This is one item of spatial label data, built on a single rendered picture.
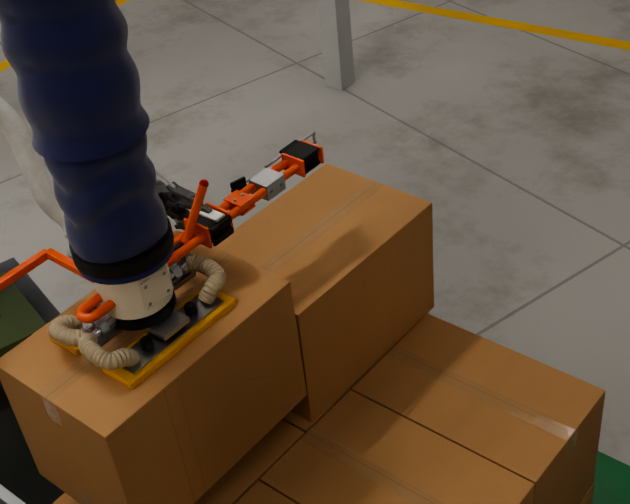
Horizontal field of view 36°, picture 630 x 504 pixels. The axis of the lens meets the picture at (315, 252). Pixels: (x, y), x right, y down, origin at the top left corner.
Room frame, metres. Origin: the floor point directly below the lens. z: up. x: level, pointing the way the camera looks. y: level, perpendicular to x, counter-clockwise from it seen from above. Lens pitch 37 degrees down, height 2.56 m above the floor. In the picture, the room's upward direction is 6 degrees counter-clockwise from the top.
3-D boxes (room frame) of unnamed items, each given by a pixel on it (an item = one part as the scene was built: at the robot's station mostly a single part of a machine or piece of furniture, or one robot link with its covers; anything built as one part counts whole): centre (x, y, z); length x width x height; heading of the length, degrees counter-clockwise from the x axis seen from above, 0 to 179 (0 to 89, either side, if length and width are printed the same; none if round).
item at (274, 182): (2.11, 0.10, 1.20); 0.07 x 0.07 x 0.04; 47
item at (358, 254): (2.24, 0.00, 0.74); 0.60 x 0.40 x 0.40; 136
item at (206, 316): (1.71, 0.35, 1.10); 0.34 x 0.10 x 0.05; 137
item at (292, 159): (2.20, 0.00, 1.21); 0.08 x 0.07 x 0.05; 137
